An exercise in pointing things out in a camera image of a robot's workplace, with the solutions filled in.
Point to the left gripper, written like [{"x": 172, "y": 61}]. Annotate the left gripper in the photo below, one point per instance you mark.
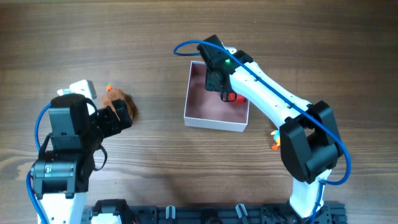
[{"x": 113, "y": 121}]

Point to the red toy truck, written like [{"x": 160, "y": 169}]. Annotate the red toy truck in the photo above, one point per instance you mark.
[{"x": 238, "y": 99}]

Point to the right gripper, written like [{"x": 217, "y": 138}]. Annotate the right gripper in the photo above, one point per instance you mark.
[{"x": 216, "y": 83}]

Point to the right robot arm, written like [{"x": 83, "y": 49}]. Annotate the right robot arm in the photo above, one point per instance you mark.
[{"x": 306, "y": 134}]

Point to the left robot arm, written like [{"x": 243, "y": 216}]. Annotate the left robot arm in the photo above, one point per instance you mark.
[{"x": 58, "y": 180}]

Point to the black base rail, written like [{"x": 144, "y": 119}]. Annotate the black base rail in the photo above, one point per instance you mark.
[{"x": 117, "y": 211}]

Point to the brown plush toy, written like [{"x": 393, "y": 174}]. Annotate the brown plush toy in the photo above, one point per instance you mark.
[{"x": 112, "y": 94}]

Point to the yellow toy duck blue hat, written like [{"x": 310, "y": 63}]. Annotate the yellow toy duck blue hat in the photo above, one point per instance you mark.
[{"x": 276, "y": 137}]

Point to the white box pink interior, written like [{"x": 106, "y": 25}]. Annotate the white box pink interior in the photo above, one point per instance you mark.
[{"x": 205, "y": 109}]

